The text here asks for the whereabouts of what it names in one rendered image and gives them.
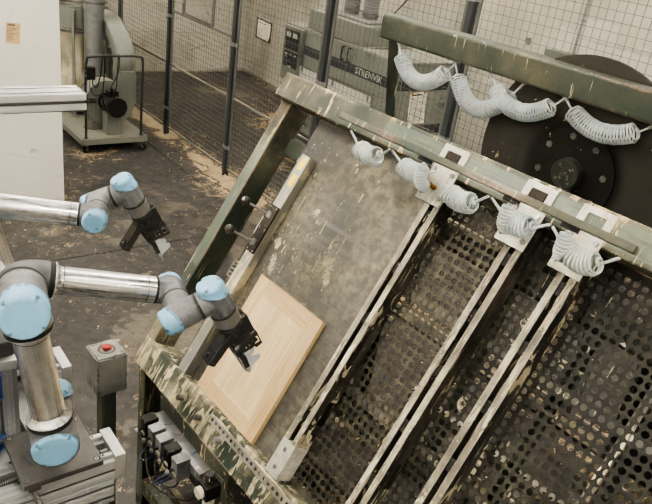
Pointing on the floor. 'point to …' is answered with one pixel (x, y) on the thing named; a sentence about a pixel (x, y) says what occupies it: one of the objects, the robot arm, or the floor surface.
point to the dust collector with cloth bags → (87, 22)
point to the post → (106, 412)
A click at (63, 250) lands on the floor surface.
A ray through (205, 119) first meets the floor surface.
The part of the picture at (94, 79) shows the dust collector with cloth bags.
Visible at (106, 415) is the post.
